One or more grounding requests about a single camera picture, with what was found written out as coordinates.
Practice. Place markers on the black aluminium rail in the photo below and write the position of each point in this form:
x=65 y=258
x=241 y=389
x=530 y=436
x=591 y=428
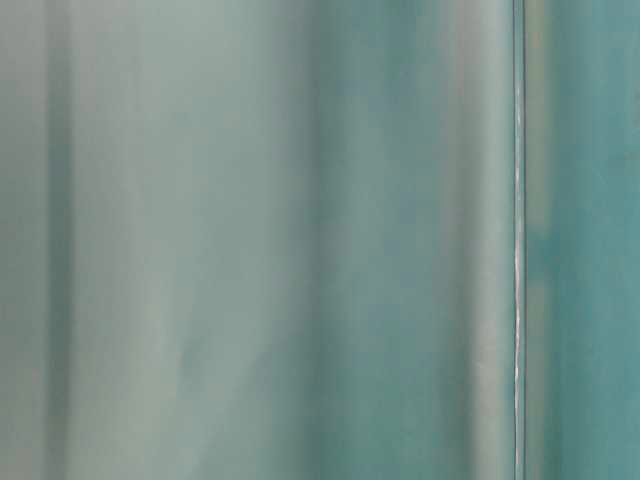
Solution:
x=520 y=241

